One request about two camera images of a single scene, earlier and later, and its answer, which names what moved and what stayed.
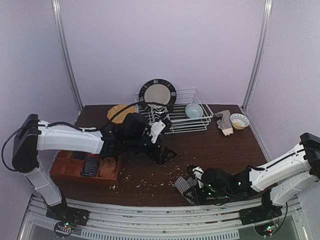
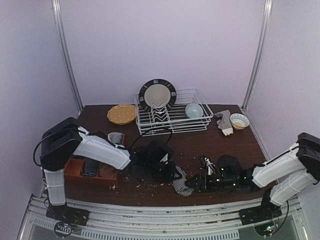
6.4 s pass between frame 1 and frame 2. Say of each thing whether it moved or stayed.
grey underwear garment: stayed
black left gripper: moved
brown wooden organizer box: stayed
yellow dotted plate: stayed
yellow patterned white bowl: stayed
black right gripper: moved
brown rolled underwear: stayed
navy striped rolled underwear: stayed
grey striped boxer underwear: moved
